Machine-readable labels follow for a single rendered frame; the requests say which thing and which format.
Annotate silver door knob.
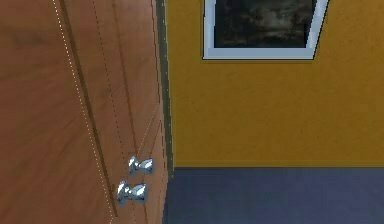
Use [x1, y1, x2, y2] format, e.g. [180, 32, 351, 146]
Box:
[116, 180, 150, 207]
[128, 155, 155, 178]

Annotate white framed dark picture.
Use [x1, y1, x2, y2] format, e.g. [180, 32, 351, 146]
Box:
[202, 0, 330, 61]

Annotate brown wooden door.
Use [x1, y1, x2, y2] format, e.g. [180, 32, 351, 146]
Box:
[0, 0, 175, 224]

